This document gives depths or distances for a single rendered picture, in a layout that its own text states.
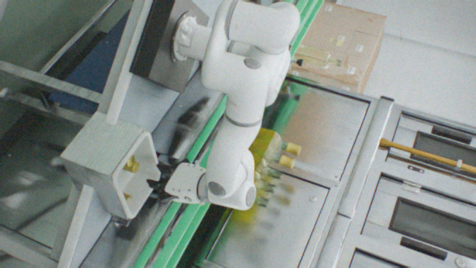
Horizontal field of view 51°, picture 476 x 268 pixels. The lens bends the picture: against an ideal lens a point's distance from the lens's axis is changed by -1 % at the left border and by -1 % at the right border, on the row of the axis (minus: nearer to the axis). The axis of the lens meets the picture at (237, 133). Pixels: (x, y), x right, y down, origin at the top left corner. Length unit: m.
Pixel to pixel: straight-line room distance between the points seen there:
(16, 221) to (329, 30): 4.57
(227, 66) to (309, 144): 0.96
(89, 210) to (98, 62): 0.65
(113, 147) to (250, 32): 0.50
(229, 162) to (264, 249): 0.60
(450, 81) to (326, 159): 4.90
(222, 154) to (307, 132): 0.90
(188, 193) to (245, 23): 0.47
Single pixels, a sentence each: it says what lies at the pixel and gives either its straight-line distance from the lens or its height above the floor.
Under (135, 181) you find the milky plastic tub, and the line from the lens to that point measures 1.52.
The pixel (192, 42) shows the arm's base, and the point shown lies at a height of 0.86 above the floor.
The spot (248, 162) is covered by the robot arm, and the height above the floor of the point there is 1.14.
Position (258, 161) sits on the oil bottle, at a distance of 1.65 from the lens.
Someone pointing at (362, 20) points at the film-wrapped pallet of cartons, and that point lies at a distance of 6.08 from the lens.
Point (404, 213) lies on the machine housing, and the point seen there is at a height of 1.55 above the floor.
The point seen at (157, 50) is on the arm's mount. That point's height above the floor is 0.81.
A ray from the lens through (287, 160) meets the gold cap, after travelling 1.66.
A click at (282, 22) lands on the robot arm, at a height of 1.17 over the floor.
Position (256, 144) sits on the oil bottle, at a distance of 1.69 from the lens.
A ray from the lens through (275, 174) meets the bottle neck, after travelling 1.64.
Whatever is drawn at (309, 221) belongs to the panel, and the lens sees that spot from 1.71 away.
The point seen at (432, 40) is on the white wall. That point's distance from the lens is 7.22.
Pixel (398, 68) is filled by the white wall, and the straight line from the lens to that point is 6.69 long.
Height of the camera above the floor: 1.45
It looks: 17 degrees down
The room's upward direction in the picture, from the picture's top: 108 degrees clockwise
